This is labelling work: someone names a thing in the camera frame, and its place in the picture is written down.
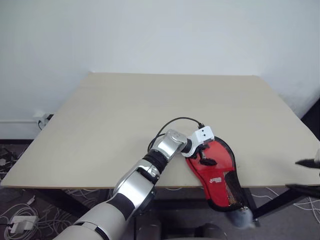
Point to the white power adapter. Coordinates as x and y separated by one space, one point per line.
23 223

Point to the black red paddle case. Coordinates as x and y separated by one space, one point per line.
215 172

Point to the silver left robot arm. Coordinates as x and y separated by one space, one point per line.
140 185

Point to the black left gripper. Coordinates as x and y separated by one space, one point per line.
201 152

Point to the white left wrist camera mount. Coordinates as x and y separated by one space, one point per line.
203 133

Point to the dark rounded shape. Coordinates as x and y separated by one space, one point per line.
211 232
147 231

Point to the white wall socket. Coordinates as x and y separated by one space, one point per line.
41 117

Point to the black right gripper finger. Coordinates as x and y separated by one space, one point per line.
311 163
307 189

